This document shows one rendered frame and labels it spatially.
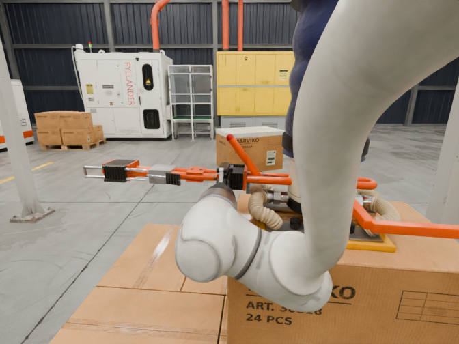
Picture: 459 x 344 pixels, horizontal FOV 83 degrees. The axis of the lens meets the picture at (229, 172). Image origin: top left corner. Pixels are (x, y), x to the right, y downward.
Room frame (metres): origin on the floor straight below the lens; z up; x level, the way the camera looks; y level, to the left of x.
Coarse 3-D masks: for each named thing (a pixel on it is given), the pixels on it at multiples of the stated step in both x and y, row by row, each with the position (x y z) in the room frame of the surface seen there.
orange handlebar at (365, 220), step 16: (144, 176) 0.74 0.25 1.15; (192, 176) 0.72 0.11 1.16; (208, 176) 0.72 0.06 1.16; (256, 176) 0.71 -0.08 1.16; (288, 176) 0.73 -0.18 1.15; (368, 224) 0.45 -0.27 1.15; (384, 224) 0.44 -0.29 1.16; (400, 224) 0.44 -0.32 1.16; (416, 224) 0.44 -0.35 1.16; (432, 224) 0.44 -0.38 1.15
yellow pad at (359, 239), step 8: (264, 224) 0.65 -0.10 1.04; (288, 224) 0.65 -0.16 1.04; (296, 224) 0.61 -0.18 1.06; (352, 224) 0.61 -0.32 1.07; (304, 232) 0.60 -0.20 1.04; (352, 232) 0.60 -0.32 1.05; (360, 232) 0.61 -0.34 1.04; (352, 240) 0.58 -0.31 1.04; (360, 240) 0.58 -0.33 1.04; (368, 240) 0.57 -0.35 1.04; (376, 240) 0.57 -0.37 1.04; (384, 240) 0.58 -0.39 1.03; (352, 248) 0.56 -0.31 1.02; (360, 248) 0.56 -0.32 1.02; (368, 248) 0.56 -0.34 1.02; (376, 248) 0.56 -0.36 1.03; (384, 248) 0.56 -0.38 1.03; (392, 248) 0.55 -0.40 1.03
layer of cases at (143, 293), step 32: (160, 224) 1.57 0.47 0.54; (128, 256) 1.21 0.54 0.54; (160, 256) 1.21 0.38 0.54; (96, 288) 0.97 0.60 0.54; (128, 288) 0.98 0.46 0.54; (160, 288) 0.97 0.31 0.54; (192, 288) 0.97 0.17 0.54; (224, 288) 0.97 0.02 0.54; (96, 320) 0.80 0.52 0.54; (128, 320) 0.80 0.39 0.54; (160, 320) 0.80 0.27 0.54; (192, 320) 0.80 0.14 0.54; (224, 320) 0.80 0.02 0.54
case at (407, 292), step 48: (432, 240) 0.61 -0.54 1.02; (240, 288) 0.53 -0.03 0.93; (336, 288) 0.51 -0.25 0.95; (384, 288) 0.50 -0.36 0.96; (432, 288) 0.49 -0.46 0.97; (240, 336) 0.53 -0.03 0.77; (288, 336) 0.52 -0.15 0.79; (336, 336) 0.51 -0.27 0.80; (384, 336) 0.50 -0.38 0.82; (432, 336) 0.48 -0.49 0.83
